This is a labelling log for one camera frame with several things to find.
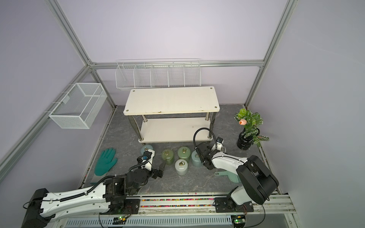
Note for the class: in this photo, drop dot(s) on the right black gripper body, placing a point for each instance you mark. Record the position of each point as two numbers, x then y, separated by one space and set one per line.
208 148

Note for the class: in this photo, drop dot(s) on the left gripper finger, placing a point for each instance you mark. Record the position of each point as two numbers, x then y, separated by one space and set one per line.
143 159
162 167

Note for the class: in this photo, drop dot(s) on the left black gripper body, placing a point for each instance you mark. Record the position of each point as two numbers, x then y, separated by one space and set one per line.
156 173

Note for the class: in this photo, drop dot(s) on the small blue tea canister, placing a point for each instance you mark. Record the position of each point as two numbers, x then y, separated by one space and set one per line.
146 148

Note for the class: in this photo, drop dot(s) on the large light blue tea canister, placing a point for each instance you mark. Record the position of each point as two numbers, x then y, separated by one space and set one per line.
196 159

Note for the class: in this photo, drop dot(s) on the small green tea canister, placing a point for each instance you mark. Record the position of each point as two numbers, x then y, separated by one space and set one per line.
168 156

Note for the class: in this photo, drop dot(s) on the large white tea canister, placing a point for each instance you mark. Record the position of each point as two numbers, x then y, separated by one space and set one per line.
181 167

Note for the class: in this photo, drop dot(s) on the large green tea canister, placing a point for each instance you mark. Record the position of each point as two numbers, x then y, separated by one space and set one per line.
184 153

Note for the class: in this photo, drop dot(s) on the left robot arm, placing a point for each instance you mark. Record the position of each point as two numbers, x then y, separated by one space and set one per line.
107 196

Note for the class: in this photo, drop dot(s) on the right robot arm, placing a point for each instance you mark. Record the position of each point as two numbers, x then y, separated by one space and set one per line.
258 182

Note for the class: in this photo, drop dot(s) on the white two-tier shelf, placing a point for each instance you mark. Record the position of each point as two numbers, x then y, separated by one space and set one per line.
171 115

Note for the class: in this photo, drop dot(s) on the green rubber glove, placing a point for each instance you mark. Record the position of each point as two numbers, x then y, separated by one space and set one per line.
106 161

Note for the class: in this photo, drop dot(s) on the potted plant with pink flower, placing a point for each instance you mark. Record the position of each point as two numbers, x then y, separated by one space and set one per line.
250 134

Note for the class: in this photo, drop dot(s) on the white mesh basket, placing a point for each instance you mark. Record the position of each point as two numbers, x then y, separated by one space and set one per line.
79 106

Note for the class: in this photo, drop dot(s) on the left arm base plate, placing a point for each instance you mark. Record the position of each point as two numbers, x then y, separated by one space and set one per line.
126 207

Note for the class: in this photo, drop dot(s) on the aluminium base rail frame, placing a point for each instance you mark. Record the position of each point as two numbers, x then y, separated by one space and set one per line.
278 212

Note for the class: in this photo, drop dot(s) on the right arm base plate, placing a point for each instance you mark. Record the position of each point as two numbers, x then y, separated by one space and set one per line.
225 205

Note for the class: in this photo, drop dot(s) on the white slotted cable duct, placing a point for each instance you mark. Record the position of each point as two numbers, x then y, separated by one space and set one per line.
152 221

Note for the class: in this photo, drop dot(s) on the white wire divided basket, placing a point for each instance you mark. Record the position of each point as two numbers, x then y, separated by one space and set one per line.
157 73

